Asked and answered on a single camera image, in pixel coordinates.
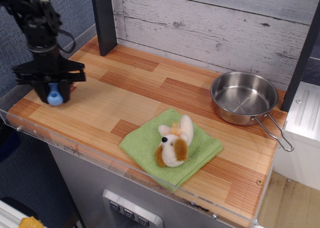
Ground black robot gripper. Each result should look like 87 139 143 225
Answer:
11 51 86 104

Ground blue handled grey spoon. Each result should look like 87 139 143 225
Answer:
47 83 64 106

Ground stainless steel pot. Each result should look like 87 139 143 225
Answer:
210 71 295 152

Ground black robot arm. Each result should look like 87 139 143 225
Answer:
0 0 86 106

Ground green folded cloth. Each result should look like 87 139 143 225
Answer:
119 109 223 191

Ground grey cabinet with buttons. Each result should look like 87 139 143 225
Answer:
49 145 260 227

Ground white brown plush dog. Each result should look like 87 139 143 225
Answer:
155 115 194 167

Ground yellow black object bottom left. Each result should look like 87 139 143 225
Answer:
18 216 45 228

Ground white appliance at right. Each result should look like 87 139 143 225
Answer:
273 82 320 190

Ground clear acrylic guard rail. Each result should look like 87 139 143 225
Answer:
0 38 278 214

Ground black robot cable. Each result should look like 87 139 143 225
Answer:
57 29 76 54

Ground black left vertical post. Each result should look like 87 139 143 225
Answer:
92 0 117 56

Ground black vertical post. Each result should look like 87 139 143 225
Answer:
281 3 320 112
92 0 117 56

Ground black right vertical post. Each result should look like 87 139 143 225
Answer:
281 3 320 112

